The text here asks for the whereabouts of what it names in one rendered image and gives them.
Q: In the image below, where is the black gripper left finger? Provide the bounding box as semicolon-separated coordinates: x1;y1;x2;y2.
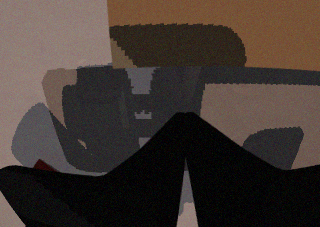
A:
0;112;187;227

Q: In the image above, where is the dark red square block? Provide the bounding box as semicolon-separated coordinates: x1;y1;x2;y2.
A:
33;159;57;172

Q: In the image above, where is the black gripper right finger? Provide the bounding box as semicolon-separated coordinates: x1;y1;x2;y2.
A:
185;111;320;227

